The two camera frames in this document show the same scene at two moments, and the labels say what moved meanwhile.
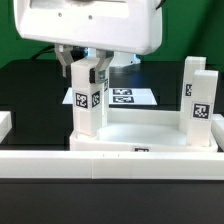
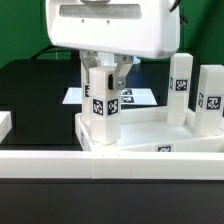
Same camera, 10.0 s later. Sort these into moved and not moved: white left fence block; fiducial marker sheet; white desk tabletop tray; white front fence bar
Moved: white desk tabletop tray
Not moved: fiducial marker sheet; white left fence block; white front fence bar
